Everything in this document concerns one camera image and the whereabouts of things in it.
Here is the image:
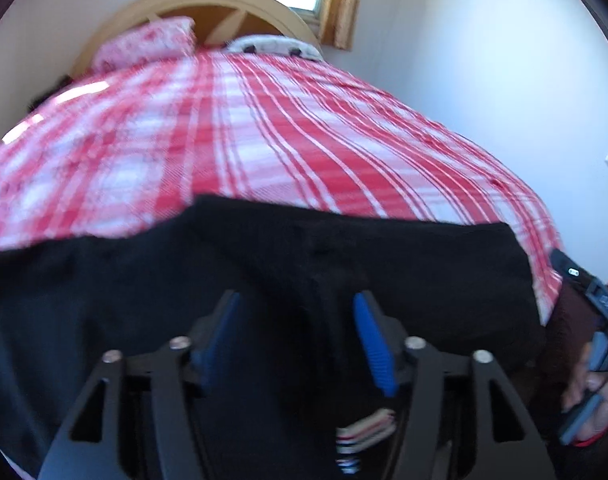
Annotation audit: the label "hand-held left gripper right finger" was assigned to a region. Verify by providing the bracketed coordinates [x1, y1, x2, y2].
[353, 290, 555, 480]

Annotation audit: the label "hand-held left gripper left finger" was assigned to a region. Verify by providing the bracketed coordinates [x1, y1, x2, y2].
[38, 289, 241, 480]

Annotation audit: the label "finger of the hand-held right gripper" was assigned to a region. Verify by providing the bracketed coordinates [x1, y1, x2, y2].
[550, 249, 593, 292]

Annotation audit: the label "black pants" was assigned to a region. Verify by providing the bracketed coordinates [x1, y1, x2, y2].
[0, 195, 547, 480]

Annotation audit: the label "person's right hand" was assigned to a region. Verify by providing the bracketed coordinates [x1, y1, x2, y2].
[561, 342, 608, 449]

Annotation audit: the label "striped cloth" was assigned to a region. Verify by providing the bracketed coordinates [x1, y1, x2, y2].
[336, 409, 397, 477]

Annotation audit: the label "red white plaid bedspread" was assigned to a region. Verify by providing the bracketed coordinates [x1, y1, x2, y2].
[0, 50, 567, 327]

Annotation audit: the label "white pillow with black dots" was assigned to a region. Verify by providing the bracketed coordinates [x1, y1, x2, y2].
[222, 34, 325, 61]

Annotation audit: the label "pink floral pillow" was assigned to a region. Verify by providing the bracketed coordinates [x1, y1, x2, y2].
[93, 16, 197, 73]

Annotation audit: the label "cream wooden headboard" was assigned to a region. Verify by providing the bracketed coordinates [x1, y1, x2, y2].
[70, 0, 321, 77]

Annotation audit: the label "yellow patterned curtain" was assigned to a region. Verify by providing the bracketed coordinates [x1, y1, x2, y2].
[318, 0, 365, 52]

